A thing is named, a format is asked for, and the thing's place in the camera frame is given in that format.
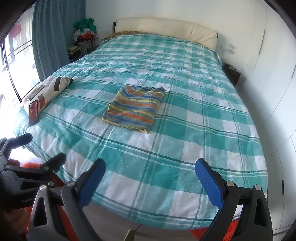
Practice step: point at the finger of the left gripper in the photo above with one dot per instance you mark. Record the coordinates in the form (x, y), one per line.
(50, 167)
(7, 144)

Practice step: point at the patterned cushion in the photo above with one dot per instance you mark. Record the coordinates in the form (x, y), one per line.
(45, 92)

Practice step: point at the cream padded headboard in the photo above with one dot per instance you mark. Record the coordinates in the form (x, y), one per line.
(167, 27)

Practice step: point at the wall socket plate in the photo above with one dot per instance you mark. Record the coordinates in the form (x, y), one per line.
(229, 48)

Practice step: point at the blue curtain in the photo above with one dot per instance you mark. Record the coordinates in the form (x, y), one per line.
(52, 31)

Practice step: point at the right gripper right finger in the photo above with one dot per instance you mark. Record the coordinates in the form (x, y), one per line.
(254, 222)

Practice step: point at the striped knit sweater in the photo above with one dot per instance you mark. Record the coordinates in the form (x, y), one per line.
(134, 107)

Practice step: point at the dark nightstand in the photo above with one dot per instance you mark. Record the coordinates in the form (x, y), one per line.
(231, 72)

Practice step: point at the pile of colourful clothes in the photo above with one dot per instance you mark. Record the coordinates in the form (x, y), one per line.
(84, 39)

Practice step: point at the smartphone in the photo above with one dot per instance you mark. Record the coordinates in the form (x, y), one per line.
(33, 113)

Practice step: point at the white wardrobe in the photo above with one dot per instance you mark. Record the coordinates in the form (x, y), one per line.
(267, 87)

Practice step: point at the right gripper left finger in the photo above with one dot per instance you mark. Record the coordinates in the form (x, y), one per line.
(59, 209)

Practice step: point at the teal plaid bedspread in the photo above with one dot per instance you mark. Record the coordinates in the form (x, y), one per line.
(150, 177)

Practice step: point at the green stool frame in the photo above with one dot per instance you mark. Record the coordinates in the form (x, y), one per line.
(129, 236)

